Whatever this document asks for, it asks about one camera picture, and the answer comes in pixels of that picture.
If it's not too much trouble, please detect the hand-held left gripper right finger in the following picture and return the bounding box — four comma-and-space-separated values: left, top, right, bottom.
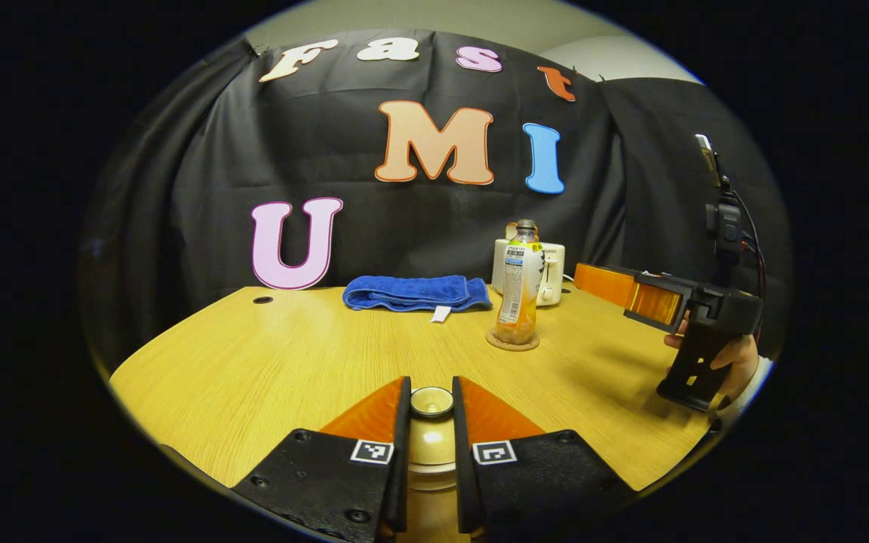
452, 376, 631, 538

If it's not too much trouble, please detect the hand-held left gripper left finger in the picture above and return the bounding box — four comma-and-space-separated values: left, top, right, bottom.
231, 376, 413, 542

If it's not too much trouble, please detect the clear orange-drink water bottle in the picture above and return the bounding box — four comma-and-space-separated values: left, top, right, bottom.
496, 219, 546, 345

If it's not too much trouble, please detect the round cork coaster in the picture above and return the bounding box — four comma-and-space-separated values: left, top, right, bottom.
486, 327, 541, 352

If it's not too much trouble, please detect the white toaster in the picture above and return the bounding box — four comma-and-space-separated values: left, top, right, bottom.
492, 240, 566, 307

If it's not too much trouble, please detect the blue folded towel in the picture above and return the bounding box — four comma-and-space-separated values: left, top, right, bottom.
342, 275, 493, 324

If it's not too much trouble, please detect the black backdrop cloth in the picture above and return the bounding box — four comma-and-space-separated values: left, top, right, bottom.
80, 30, 794, 370

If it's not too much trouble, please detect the dark gripper cable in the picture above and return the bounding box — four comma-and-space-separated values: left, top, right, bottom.
732, 189, 769, 302

